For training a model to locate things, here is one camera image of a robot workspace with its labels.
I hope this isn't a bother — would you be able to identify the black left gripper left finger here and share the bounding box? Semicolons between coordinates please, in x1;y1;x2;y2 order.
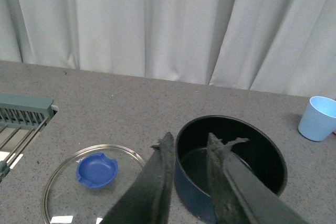
101;132;175;223

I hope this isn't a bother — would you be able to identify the green dish rack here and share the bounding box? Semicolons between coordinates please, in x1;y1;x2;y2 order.
1;93;55;180

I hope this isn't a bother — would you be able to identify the light blue cup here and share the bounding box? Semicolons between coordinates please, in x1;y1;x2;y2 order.
298;96;335;142

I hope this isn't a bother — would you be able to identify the dark blue saucepan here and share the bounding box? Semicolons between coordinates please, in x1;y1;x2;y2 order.
174;115;287;223

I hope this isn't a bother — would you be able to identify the glass lid with blue knob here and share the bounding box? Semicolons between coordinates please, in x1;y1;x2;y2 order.
41;144;145;223

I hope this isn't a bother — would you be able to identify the white curtain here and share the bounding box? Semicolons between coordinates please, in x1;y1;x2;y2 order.
1;0;335;98

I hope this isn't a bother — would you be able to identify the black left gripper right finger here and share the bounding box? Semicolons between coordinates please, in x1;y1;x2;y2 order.
207;133;307;223

